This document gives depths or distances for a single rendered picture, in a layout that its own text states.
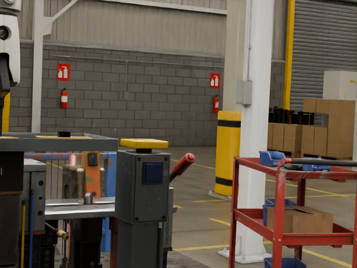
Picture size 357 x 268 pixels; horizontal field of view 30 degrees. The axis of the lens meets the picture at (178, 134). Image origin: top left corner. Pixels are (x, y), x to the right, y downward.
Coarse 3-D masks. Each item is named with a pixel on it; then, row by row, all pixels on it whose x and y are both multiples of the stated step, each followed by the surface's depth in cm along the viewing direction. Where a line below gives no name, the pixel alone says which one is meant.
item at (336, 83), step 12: (324, 72) 1520; (336, 72) 1487; (348, 72) 1492; (324, 84) 1519; (336, 84) 1487; (348, 84) 1494; (324, 96) 1519; (336, 96) 1487; (348, 96) 1496; (324, 120) 1519
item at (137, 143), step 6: (120, 144) 110; (126, 144) 108; (132, 144) 106; (138, 144) 105; (144, 144) 106; (150, 144) 106; (156, 144) 107; (162, 144) 108; (138, 150) 108; (144, 150) 108; (150, 150) 109
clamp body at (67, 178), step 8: (64, 168) 161; (72, 168) 157; (80, 168) 155; (64, 176) 161; (72, 176) 156; (80, 176) 154; (104, 176) 157; (64, 184) 161; (72, 184) 156; (80, 184) 154; (104, 184) 157; (64, 192) 161; (72, 192) 156; (80, 192) 154; (104, 192) 157; (64, 240) 163; (72, 240) 157; (64, 248) 163; (72, 248) 157; (64, 256) 163; (72, 256) 157; (64, 264) 162; (72, 264) 157
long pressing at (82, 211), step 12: (48, 204) 139; (60, 204) 140; (72, 204) 141; (108, 204) 142; (48, 216) 127; (60, 216) 128; (72, 216) 130; (84, 216) 131; (96, 216) 132; (108, 216) 133
